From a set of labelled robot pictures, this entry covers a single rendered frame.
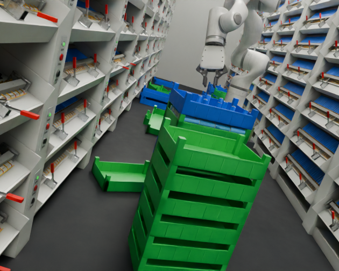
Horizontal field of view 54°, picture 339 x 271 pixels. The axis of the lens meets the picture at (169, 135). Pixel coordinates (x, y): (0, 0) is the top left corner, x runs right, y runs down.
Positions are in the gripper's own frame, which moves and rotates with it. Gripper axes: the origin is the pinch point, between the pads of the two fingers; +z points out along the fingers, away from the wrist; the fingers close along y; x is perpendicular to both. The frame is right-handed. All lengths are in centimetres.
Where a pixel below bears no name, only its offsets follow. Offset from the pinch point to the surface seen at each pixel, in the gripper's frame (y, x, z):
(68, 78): 40, 40, 14
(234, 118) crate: -12.4, 7.3, 15.6
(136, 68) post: 88, -126, -47
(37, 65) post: 31, 66, 18
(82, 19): 34, 46, -3
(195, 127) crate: 1.2, 13.1, 21.5
